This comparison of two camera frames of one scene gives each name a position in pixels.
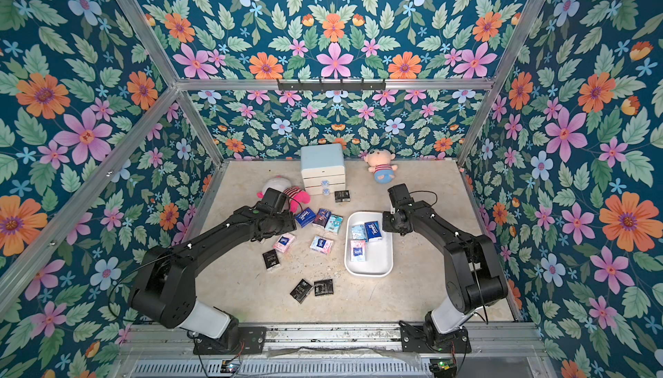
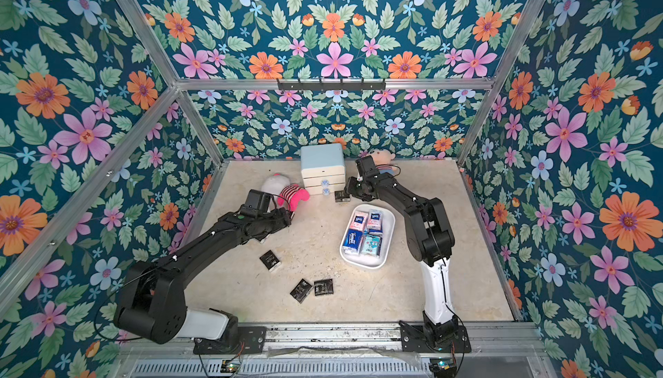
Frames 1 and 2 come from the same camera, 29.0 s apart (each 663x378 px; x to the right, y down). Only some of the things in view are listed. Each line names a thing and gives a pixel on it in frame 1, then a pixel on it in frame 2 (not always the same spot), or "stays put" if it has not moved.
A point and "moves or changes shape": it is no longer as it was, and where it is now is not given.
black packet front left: [301, 291] stays put
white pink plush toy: [294, 195] stays put
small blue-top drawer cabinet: [323, 168] stays put
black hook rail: [331, 85] stays put
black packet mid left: [271, 260] stays put
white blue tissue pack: [321, 244] → [375, 222]
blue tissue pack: [306, 217] → [352, 242]
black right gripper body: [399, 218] → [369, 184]
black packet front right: [324, 287] stays put
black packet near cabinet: [342, 196] stays put
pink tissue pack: [283, 242] → [357, 225]
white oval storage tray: [368, 246] moves or changes shape
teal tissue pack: [334, 223] → [370, 244]
